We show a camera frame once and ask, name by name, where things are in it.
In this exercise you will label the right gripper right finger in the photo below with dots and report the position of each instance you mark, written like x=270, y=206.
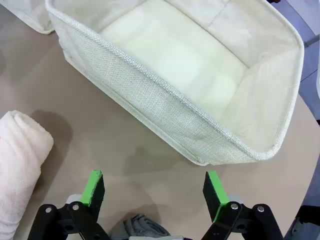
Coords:
x=216, y=192

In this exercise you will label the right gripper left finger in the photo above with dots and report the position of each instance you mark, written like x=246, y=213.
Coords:
x=93, y=190

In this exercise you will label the grey towel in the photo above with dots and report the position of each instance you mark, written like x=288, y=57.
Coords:
x=140, y=225

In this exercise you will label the pale pink towel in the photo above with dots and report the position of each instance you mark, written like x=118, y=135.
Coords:
x=17, y=162

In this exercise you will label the cream fabric storage basket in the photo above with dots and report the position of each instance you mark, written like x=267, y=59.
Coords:
x=30, y=15
x=150, y=100

